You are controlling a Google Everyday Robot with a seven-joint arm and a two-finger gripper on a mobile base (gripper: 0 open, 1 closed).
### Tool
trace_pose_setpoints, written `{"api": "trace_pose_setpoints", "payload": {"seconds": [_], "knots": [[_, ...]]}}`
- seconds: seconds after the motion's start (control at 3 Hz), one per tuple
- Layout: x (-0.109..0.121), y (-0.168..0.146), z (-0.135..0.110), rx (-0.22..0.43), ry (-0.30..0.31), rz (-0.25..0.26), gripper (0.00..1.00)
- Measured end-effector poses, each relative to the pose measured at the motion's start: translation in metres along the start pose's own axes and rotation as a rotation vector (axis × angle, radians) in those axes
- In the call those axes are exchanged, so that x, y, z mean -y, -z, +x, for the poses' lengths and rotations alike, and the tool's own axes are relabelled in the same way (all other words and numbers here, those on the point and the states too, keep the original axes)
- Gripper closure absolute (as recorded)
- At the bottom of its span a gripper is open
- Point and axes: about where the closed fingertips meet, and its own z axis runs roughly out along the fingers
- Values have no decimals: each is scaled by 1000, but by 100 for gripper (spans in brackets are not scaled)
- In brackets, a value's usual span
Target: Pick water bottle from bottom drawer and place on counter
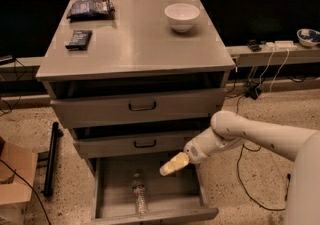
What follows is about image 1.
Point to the cardboard box left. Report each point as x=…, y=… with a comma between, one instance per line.
x=17, y=172

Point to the grey top drawer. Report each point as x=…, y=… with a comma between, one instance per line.
x=138, y=108

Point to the black tube on floor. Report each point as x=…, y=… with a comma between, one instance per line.
x=56, y=133

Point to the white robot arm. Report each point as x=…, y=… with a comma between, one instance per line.
x=299, y=145

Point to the white ceramic bowl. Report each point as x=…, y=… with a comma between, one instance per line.
x=182, y=17

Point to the white power strip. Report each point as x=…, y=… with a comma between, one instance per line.
x=281, y=45

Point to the small black device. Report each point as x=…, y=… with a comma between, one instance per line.
x=253, y=45

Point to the grey middle drawer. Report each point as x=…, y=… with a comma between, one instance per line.
x=134, y=144

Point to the grey drawer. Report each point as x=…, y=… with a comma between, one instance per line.
x=134, y=144
x=171, y=200
x=138, y=108

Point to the blue chip bag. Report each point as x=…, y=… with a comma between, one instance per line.
x=90, y=9

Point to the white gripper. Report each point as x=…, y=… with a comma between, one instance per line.
x=196, y=150

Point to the grey bottom drawer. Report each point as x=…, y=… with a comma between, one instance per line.
x=171, y=200

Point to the grey drawer cabinet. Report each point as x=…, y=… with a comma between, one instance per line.
x=135, y=51

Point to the black power adapter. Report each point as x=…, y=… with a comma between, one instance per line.
x=253, y=93

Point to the small dark snack packet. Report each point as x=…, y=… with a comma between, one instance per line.
x=80, y=40

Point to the clear plastic water bottle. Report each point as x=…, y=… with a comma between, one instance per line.
x=139, y=192

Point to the blue white patterned bowl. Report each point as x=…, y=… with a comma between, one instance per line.
x=308, y=37

